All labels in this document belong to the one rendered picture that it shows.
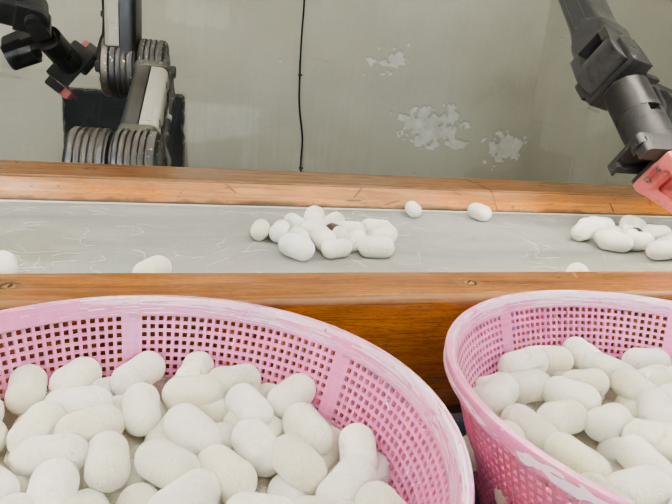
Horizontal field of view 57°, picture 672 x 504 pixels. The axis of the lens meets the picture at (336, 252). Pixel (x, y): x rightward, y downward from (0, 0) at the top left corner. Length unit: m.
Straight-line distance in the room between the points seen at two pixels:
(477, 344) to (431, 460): 0.14
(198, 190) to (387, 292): 0.38
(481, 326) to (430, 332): 0.04
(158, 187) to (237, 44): 1.90
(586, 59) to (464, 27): 2.02
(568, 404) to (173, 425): 0.20
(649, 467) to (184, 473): 0.21
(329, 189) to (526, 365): 0.43
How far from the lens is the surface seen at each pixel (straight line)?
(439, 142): 2.95
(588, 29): 0.97
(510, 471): 0.29
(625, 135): 0.85
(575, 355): 0.44
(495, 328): 0.42
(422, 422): 0.29
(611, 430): 0.36
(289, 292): 0.40
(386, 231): 0.60
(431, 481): 0.27
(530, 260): 0.64
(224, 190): 0.74
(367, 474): 0.28
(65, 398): 0.33
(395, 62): 2.82
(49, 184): 0.75
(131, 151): 0.91
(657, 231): 0.80
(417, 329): 0.42
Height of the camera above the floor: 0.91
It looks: 17 degrees down
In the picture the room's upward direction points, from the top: 5 degrees clockwise
